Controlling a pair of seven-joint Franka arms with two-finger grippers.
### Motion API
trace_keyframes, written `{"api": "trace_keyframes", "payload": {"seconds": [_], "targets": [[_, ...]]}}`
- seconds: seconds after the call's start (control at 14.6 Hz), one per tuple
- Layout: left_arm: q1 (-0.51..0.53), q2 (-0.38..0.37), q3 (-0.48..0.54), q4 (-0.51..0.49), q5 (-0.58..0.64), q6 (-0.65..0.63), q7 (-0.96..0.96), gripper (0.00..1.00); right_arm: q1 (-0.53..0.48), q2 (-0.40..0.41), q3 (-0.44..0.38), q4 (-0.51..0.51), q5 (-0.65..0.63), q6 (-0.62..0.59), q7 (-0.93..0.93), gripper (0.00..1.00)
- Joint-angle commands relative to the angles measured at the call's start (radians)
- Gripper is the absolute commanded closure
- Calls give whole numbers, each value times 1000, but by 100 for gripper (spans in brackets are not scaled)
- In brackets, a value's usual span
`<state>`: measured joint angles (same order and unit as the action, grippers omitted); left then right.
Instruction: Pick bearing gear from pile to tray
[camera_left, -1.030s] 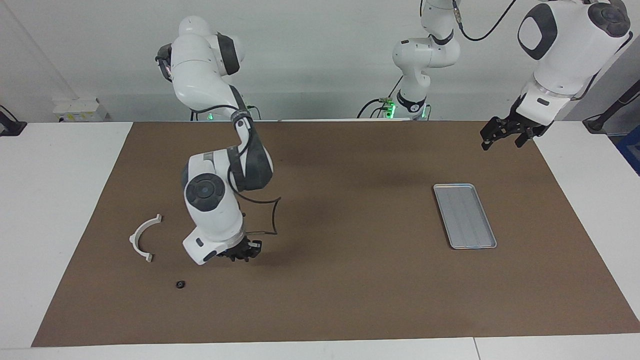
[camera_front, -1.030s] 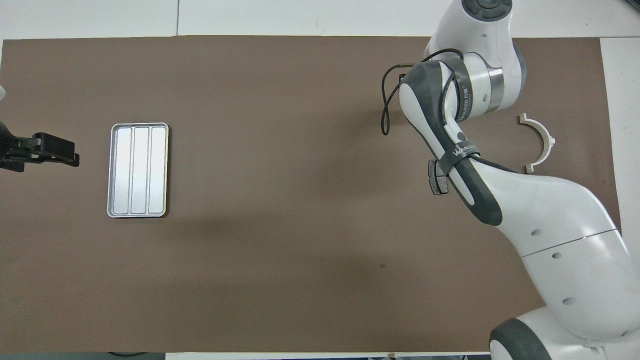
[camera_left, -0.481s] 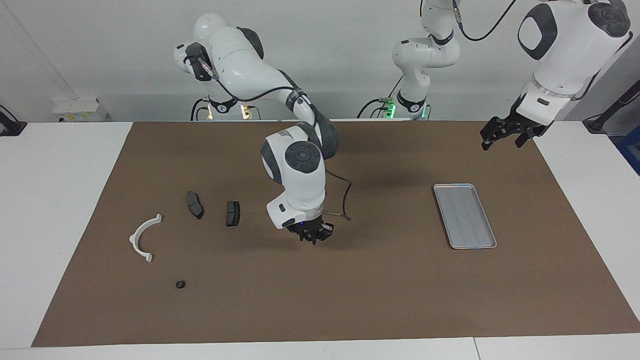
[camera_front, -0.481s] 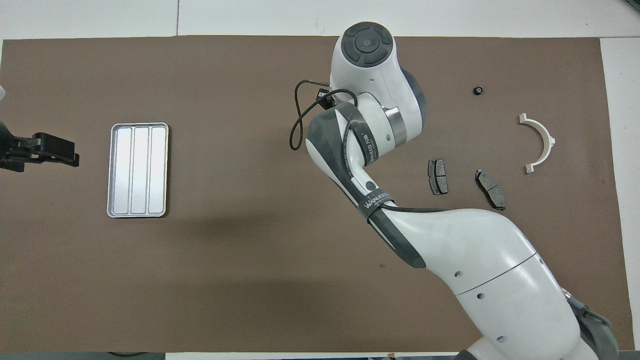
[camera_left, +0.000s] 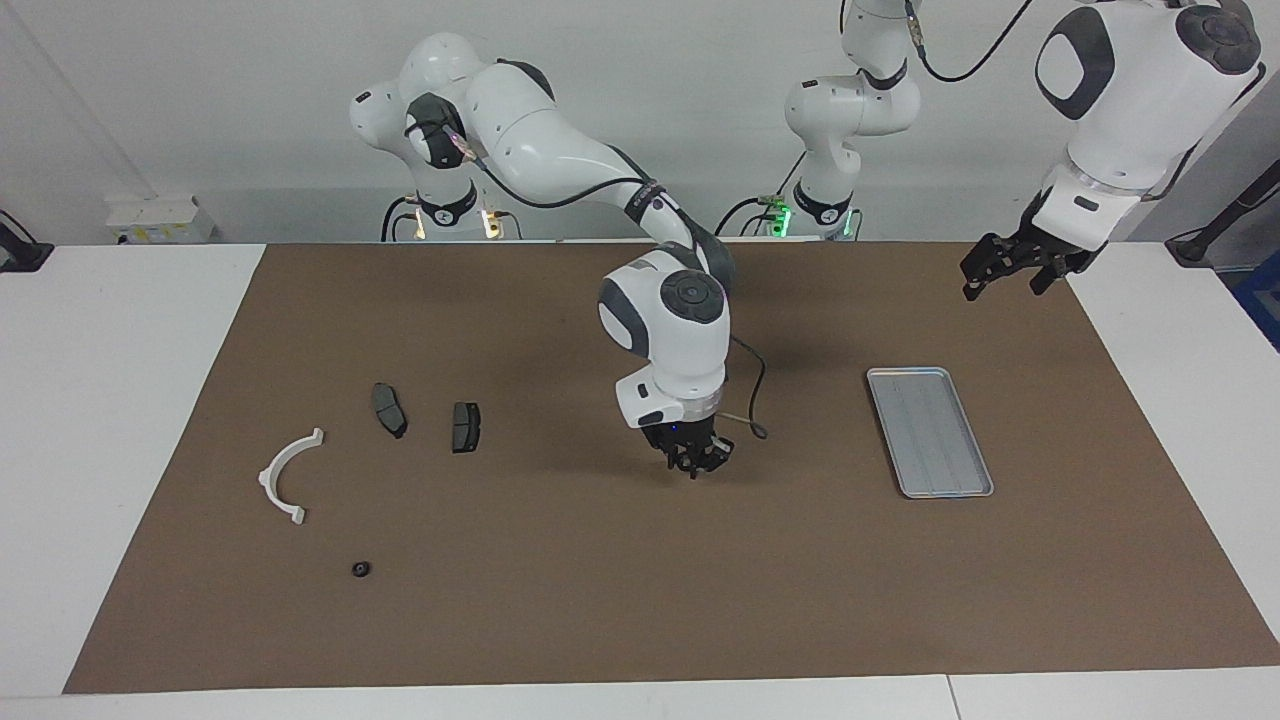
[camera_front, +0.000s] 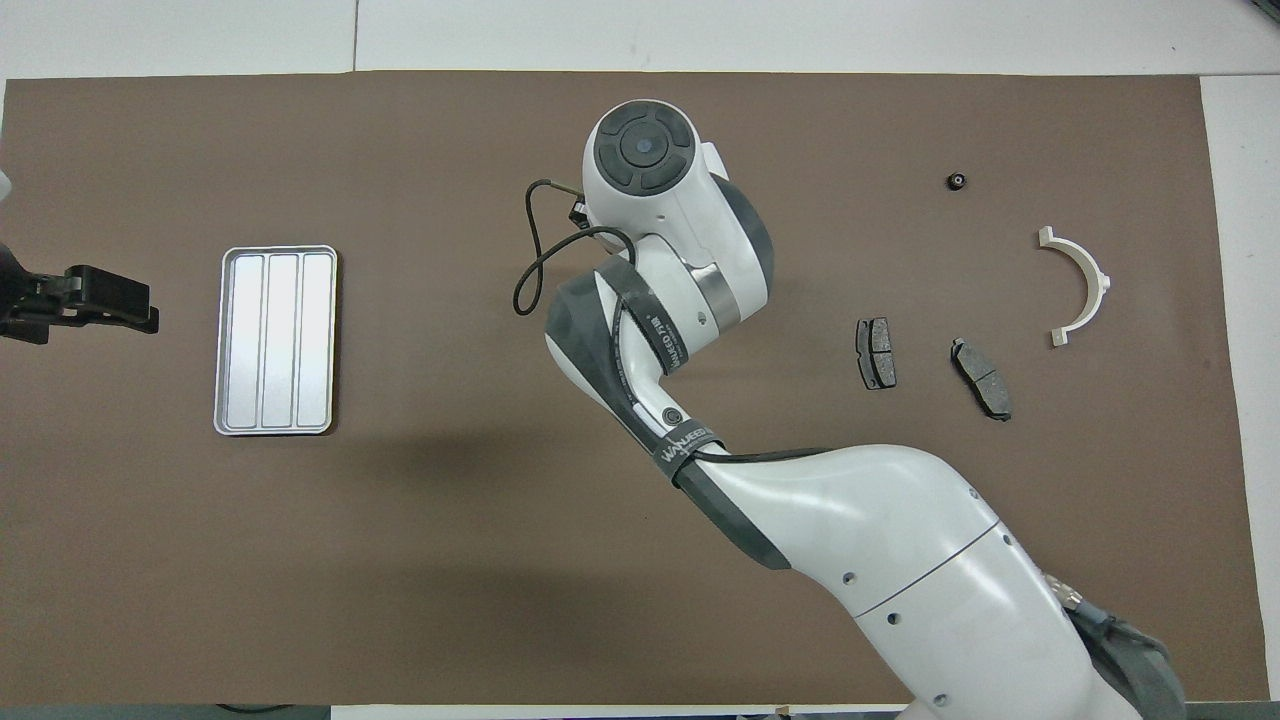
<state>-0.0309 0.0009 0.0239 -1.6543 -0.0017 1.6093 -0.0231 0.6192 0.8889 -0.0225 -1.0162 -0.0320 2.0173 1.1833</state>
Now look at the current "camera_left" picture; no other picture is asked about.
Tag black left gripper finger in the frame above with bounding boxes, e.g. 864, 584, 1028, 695
1030, 255, 1081, 296
961, 235, 1006, 301

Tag silver metal tray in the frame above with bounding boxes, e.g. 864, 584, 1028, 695
866, 367, 995, 500

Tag brown table mat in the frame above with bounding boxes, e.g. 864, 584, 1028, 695
62, 240, 1280, 696

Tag blue box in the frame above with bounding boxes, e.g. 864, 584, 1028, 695
1232, 250, 1280, 351

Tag dark curved brake pad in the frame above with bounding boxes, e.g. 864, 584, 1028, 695
371, 383, 409, 441

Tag black table clamp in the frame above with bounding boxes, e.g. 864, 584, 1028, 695
0, 210, 54, 273

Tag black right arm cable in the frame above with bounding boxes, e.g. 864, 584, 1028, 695
405, 120, 770, 442

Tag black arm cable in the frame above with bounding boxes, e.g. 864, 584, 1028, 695
405, 120, 770, 442
903, 0, 1036, 84

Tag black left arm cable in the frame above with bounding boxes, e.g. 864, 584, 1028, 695
903, 0, 1036, 84

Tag black base cable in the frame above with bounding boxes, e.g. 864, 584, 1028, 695
713, 150, 809, 239
380, 195, 426, 243

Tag white curved plastic bracket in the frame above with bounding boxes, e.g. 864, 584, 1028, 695
258, 428, 326, 526

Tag white wall box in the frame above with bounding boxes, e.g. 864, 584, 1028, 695
105, 195, 216, 247

